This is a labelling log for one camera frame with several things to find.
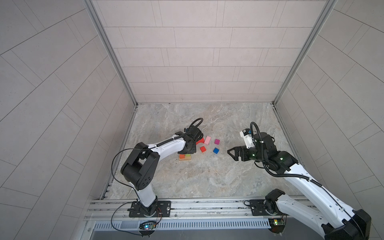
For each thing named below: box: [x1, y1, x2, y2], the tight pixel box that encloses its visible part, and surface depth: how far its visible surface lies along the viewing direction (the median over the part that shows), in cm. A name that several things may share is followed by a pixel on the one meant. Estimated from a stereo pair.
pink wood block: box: [204, 136, 211, 145], surface depth 96 cm
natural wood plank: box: [178, 157, 192, 161], surface depth 88 cm
